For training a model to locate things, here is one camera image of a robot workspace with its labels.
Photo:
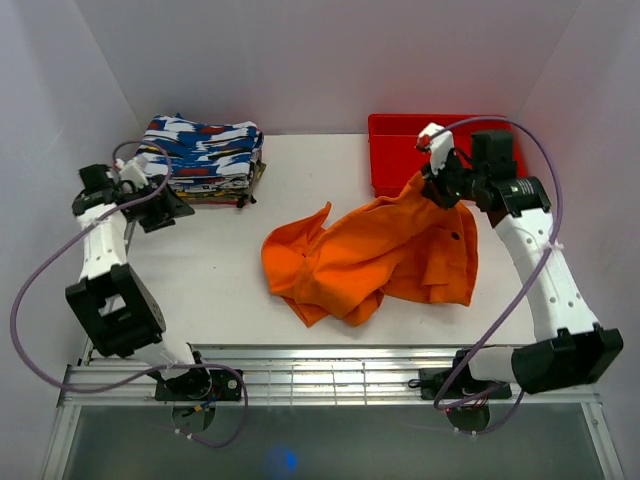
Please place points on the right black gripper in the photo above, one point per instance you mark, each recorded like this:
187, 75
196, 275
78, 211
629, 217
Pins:
430, 182

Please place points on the orange trousers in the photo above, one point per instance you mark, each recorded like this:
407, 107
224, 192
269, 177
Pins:
404, 247

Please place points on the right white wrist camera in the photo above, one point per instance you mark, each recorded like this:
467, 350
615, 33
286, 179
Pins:
438, 142

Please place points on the stack of folded clothes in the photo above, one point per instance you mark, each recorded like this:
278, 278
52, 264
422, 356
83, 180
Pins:
237, 192

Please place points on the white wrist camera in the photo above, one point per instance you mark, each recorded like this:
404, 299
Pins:
438, 142
132, 170

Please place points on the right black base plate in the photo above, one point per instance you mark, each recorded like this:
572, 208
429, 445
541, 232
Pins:
430, 381

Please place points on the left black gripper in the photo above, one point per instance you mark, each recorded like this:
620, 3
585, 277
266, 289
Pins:
166, 210

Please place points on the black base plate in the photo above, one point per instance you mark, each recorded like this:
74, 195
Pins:
430, 381
198, 386

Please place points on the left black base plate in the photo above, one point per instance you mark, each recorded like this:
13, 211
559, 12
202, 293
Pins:
198, 386

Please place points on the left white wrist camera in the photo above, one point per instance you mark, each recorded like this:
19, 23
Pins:
132, 170

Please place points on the red plastic tray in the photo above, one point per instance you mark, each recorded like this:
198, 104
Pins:
394, 158

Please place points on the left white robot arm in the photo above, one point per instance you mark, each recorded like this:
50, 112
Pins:
116, 310

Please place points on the aluminium frame rails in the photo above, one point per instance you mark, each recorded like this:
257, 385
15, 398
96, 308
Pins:
327, 413

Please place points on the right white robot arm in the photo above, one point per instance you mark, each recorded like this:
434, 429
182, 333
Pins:
571, 347

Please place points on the blue patterned folded trousers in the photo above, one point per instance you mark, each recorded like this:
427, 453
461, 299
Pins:
198, 151

